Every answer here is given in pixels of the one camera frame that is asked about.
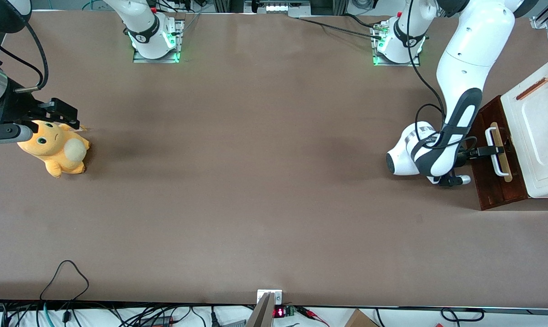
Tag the orange plush toy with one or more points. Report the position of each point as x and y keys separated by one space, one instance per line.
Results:
x=58 y=150

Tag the red digit display module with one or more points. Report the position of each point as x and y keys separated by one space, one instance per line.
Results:
x=280 y=312

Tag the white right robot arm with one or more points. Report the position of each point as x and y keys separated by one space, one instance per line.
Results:
x=142 y=27

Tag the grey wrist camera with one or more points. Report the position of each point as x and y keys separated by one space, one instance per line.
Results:
x=464 y=180
x=6 y=133

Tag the brown cardboard box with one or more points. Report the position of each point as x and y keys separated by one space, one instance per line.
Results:
x=360 y=320

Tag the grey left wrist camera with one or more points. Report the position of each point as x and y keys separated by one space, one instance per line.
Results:
x=464 y=180

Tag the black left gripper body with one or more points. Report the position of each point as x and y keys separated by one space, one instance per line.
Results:
x=465 y=156

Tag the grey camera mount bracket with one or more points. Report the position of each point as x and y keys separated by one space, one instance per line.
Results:
x=262 y=313

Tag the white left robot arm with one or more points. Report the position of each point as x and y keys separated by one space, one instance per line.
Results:
x=474 y=45

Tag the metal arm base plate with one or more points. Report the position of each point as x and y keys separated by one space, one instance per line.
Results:
x=156 y=60
x=394 y=64

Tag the white cabinet body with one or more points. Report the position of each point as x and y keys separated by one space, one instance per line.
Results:
x=542 y=136

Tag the aluminium frame profile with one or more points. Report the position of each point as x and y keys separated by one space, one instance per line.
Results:
x=541 y=22

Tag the brown wooden strip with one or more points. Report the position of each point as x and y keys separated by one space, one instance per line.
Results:
x=533 y=88

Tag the white power strip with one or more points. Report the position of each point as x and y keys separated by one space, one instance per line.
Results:
x=281 y=7

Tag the black power adapter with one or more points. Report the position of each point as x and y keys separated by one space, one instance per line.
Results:
x=156 y=321

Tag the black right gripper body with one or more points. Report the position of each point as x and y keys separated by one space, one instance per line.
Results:
x=16 y=106

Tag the dark wood drawer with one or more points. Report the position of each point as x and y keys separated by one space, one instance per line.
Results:
x=483 y=190

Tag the red alligator clip lead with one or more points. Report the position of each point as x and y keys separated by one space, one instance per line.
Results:
x=312 y=314

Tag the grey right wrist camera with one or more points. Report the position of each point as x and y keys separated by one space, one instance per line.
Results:
x=6 y=133

